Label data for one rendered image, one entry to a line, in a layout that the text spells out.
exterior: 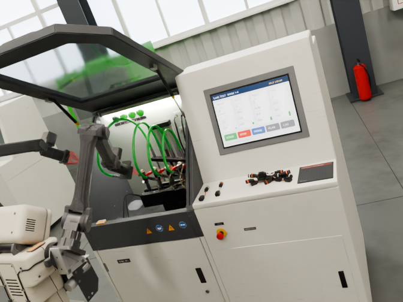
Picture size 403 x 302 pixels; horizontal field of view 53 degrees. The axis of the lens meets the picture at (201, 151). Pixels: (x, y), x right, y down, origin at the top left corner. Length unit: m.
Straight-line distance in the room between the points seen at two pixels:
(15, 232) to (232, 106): 1.14
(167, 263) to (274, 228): 0.65
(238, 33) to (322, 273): 4.38
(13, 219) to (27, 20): 5.50
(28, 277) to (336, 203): 1.29
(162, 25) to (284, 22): 1.73
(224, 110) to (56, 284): 1.11
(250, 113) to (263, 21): 3.98
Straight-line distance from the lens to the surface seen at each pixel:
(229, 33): 6.03
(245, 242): 2.08
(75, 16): 6.15
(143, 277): 2.45
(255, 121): 2.06
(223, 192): 2.03
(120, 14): 6.30
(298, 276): 2.17
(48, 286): 1.82
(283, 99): 2.02
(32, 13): 6.90
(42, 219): 1.75
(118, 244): 2.36
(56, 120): 7.18
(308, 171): 1.98
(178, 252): 2.23
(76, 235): 1.67
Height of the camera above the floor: 1.86
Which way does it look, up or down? 19 degrees down
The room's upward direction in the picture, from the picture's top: 20 degrees counter-clockwise
